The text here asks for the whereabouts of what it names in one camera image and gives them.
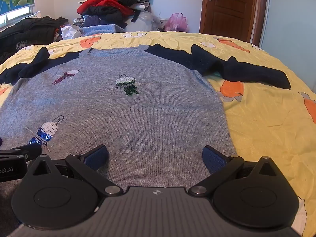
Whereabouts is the dark navy garment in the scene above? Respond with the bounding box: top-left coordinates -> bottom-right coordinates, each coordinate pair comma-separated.
81,6 -> 125,25

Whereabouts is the red garment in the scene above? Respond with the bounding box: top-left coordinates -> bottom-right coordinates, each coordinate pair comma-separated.
77,0 -> 135,17

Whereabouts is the pink plastic bag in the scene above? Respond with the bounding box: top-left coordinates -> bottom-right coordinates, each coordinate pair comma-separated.
163,12 -> 189,32

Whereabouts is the brown wooden door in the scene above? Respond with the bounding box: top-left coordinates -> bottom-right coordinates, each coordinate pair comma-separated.
199,0 -> 269,46

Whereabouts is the white crumpled cloth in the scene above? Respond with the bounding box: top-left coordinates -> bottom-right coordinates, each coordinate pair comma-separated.
60,24 -> 82,40

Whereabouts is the white plastic bag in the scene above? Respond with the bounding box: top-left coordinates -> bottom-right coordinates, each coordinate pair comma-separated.
123,12 -> 162,32

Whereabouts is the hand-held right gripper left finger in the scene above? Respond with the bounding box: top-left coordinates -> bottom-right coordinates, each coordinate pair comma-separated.
26,144 -> 124,198

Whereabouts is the window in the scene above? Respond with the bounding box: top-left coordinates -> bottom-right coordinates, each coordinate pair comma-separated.
0,4 -> 37,29

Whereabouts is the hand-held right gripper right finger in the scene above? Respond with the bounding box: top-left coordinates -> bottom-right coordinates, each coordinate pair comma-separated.
188,146 -> 287,198

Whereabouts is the grey sweater with navy sleeves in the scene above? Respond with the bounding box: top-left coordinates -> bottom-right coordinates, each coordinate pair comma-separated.
0,43 -> 291,228

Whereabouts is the dark clothes heap at left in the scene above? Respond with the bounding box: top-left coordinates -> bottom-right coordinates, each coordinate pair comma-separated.
0,15 -> 69,65

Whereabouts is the light blue knit sweater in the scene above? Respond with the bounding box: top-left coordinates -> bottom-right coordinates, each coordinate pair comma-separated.
79,24 -> 124,37

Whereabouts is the purple garment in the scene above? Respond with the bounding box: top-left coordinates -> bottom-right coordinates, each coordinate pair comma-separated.
82,15 -> 100,27

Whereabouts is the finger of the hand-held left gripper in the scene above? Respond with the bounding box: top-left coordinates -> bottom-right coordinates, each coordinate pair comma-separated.
0,143 -> 42,163

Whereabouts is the yellow carrot print bedsheet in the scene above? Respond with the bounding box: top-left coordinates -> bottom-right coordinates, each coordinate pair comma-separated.
0,31 -> 316,236

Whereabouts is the pale blue wardrobe panel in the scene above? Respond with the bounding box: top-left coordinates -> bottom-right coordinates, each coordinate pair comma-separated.
259,0 -> 316,63

